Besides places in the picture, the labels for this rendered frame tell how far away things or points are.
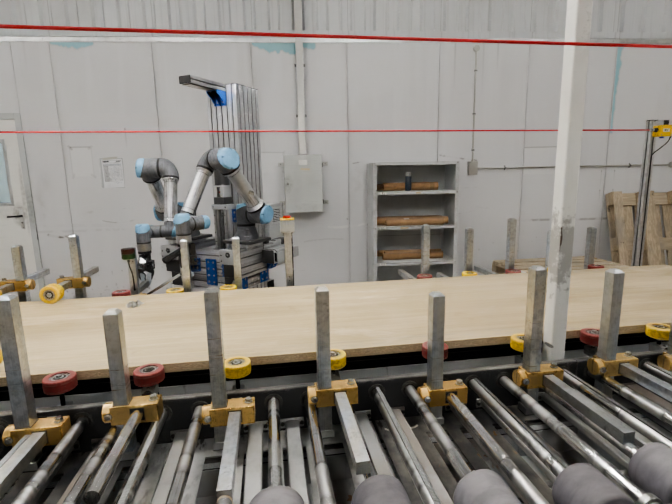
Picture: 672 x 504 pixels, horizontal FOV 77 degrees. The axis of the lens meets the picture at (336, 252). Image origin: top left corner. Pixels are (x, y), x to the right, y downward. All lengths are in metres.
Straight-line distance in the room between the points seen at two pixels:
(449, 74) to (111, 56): 3.53
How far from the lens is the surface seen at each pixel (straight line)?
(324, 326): 1.14
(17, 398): 1.33
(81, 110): 5.32
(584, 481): 1.03
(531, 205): 5.46
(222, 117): 3.07
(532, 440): 1.17
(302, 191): 4.53
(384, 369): 1.47
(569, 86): 1.49
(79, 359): 1.52
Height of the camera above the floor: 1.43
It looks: 10 degrees down
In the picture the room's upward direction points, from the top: 1 degrees counter-clockwise
